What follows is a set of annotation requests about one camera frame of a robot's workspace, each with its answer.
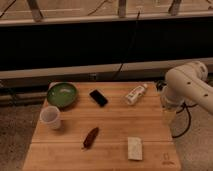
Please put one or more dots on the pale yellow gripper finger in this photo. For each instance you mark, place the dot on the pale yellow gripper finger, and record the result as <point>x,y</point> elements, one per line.
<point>168,116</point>

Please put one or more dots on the dark red pepper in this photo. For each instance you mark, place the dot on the dark red pepper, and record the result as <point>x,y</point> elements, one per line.
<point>90,138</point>

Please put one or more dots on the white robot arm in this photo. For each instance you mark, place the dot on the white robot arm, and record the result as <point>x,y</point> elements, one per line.
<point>183,82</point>

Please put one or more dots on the white sponge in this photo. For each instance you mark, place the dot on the white sponge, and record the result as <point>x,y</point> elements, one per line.
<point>134,148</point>

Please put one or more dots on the white plastic bottle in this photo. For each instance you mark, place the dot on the white plastic bottle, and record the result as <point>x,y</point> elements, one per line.
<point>135,94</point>

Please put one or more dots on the wooden board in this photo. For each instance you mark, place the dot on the wooden board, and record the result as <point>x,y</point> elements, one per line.
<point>62,150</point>

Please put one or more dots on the black smartphone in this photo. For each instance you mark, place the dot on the black smartphone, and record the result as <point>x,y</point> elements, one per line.
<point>98,98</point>

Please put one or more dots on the green bowl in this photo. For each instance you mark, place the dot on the green bowl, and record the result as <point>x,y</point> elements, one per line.
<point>62,94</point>

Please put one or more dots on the translucent plastic cup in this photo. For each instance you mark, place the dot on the translucent plastic cup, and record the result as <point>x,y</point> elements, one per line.
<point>50,116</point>

